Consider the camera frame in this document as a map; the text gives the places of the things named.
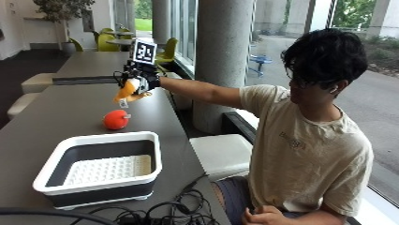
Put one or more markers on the white marker cube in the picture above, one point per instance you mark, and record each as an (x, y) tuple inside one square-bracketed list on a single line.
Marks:
[(144, 51)]

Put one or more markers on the blue outdoor seat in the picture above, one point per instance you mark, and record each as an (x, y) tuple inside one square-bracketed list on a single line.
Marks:
[(260, 61)]

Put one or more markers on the red soft toy apple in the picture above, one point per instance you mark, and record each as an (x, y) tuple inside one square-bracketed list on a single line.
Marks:
[(116, 119)]

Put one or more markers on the potted tree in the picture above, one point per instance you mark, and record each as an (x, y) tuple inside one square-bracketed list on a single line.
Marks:
[(63, 18)]

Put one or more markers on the long grey table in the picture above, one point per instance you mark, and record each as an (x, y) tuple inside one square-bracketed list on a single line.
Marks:
[(93, 67)]

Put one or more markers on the white and grey tub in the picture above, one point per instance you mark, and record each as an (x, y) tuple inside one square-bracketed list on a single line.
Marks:
[(100, 168)]

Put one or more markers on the orange and white soft toy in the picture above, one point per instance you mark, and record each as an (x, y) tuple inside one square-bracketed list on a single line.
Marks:
[(127, 90)]

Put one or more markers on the concrete pillar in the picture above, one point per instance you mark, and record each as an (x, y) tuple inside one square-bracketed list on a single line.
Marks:
[(222, 62)]

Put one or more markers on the the person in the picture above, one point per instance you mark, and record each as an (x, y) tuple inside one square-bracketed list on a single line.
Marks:
[(308, 131)]

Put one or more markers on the round grey table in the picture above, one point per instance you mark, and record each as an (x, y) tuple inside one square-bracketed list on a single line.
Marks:
[(120, 41)]

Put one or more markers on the white cube stool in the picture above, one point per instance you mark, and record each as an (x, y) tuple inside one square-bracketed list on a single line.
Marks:
[(23, 104), (222, 154), (38, 82)]

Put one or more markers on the green chair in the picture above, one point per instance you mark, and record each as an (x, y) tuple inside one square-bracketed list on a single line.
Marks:
[(107, 42), (168, 51)]

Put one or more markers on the white earbud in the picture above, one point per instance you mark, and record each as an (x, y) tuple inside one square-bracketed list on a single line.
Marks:
[(334, 89)]

